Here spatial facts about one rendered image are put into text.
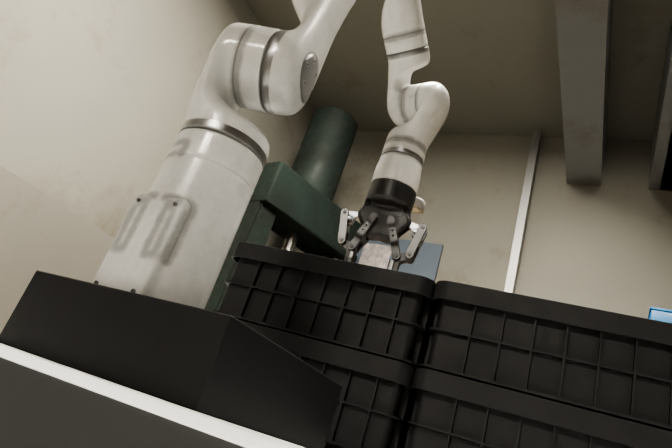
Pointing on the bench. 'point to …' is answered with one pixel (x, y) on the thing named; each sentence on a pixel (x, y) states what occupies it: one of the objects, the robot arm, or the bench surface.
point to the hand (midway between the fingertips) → (369, 272)
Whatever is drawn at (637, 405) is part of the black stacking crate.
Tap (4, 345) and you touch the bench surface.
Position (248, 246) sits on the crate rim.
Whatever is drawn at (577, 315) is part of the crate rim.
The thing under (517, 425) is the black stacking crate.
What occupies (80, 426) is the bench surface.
